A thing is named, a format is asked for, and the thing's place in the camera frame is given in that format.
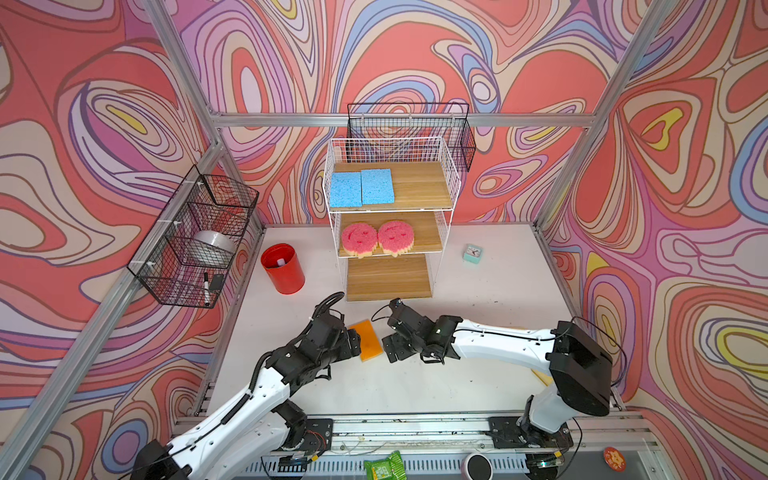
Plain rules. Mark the black wire basket wall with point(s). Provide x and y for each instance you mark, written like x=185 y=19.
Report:
x=407 y=118
x=171 y=269

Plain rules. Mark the mint square alarm clock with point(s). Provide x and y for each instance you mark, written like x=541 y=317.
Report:
x=473 y=254

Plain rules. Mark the black wire basket back wall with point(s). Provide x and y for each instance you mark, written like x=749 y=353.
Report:
x=407 y=118

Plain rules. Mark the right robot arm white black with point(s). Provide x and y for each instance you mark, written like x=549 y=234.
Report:
x=579 y=367

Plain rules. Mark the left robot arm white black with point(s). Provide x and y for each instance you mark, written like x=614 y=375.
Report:
x=261 y=418

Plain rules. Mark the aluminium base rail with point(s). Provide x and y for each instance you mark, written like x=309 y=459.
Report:
x=434 y=445

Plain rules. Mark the red round sticker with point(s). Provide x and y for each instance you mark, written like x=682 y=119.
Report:
x=614 y=459

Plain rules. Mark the orange yellow rectangular sponge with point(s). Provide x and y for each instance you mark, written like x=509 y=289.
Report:
x=370 y=344

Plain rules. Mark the white wire wooden shelf rack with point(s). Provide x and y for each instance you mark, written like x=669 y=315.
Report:
x=426 y=186

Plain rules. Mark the black white round speaker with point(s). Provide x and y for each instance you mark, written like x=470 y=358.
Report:
x=476 y=466

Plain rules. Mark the black marker pen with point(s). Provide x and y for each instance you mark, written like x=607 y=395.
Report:
x=206 y=290

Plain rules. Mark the red cylindrical cup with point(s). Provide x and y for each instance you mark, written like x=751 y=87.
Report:
x=281 y=264

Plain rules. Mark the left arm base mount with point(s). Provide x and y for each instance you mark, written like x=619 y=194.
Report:
x=306 y=440

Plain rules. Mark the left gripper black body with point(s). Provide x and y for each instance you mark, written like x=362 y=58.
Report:
x=337 y=350

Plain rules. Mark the pink smiley scrub sponge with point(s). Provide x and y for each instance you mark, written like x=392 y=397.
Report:
x=359 y=240

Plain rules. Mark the yellow pink smiley sponge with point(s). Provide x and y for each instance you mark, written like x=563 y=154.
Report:
x=396 y=237

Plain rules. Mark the black wire basket left wall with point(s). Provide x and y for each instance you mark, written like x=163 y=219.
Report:
x=171 y=269

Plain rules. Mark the green snack packet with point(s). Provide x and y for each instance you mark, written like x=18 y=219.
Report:
x=390 y=468

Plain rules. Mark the blue rectangular sponge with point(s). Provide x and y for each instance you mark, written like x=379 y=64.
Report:
x=345 y=190
x=377 y=187

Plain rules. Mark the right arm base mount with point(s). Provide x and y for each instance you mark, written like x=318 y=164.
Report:
x=513 y=432

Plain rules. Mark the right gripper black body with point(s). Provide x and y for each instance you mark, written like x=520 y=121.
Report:
x=416 y=345

